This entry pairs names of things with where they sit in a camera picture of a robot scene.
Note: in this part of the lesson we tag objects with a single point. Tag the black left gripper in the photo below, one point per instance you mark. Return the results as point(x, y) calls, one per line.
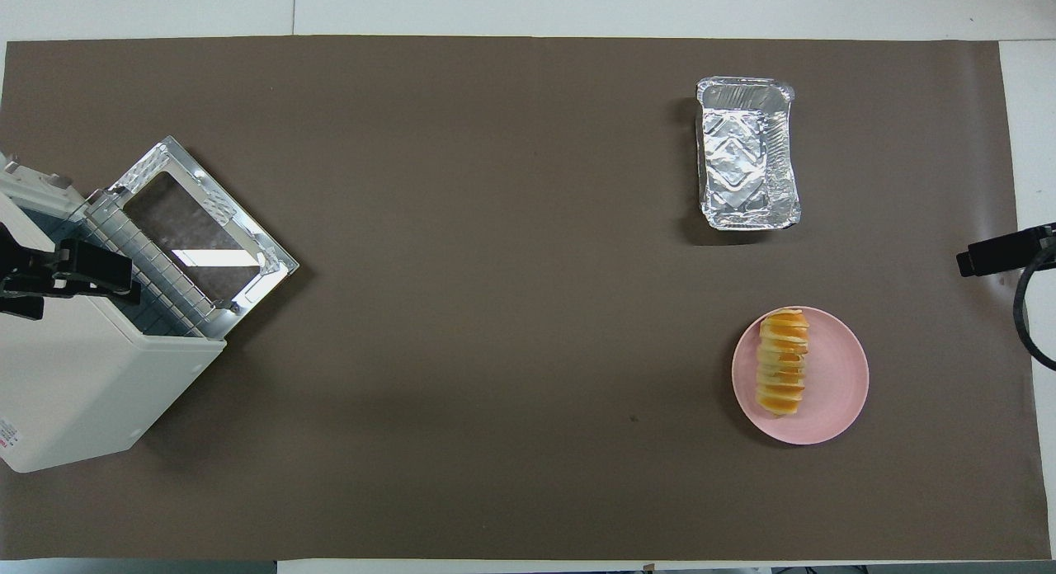
point(21, 269)

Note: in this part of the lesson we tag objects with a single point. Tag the glass oven door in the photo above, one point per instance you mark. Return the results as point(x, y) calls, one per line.
point(247, 236)

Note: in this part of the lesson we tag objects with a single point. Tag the brown table mat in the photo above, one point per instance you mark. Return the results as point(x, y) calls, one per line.
point(462, 310)

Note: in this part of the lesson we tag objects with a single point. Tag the cream toaster oven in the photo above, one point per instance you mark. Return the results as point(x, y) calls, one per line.
point(74, 384)

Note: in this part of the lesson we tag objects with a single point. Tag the sliced orange bread loaf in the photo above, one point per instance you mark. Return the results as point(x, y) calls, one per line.
point(782, 364)

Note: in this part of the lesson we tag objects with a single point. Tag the aluminium foil tray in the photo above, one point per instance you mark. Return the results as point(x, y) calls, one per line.
point(742, 162)

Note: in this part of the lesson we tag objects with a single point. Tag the pink round plate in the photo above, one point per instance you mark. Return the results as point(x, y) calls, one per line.
point(833, 384)

